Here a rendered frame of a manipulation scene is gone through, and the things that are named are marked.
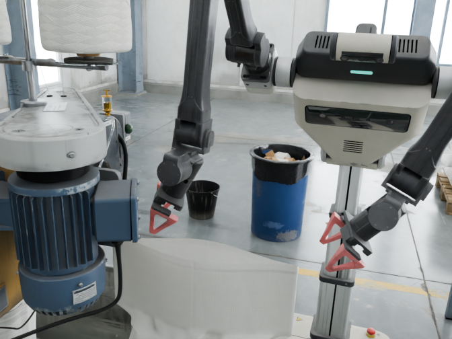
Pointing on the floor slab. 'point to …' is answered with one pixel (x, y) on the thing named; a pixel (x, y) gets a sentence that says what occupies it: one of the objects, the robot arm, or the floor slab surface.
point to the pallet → (444, 191)
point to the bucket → (202, 199)
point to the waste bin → (279, 192)
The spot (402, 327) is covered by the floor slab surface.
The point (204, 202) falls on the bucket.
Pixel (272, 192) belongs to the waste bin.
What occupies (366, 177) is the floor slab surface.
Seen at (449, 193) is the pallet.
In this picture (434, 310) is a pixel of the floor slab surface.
